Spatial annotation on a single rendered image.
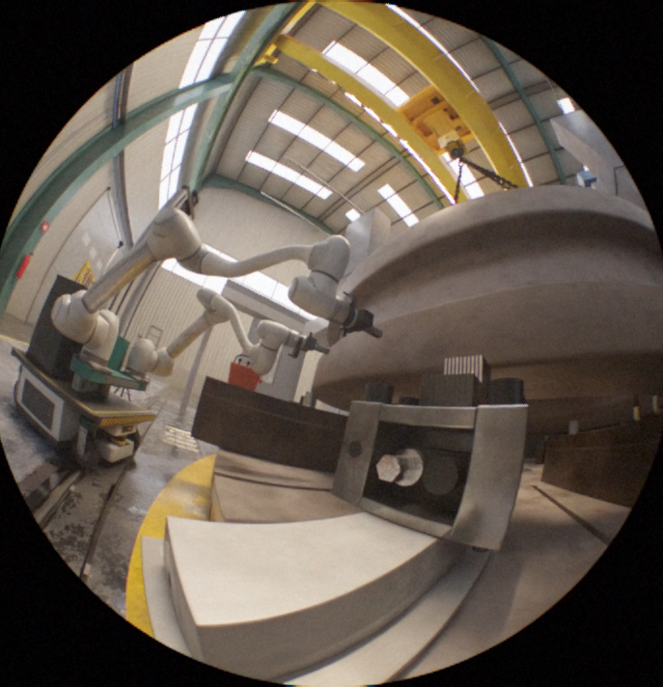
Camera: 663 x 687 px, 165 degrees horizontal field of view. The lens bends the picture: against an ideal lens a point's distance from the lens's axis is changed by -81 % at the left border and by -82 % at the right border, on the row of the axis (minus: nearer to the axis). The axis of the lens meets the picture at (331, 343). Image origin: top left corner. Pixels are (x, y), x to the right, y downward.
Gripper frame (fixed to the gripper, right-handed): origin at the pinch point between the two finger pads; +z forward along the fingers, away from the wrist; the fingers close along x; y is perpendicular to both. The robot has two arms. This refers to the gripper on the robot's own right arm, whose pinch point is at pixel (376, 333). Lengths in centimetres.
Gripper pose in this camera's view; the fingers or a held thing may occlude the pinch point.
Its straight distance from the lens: 90.1
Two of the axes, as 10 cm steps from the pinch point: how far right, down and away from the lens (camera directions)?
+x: 5.7, -1.6, -8.1
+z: 7.9, 3.6, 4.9
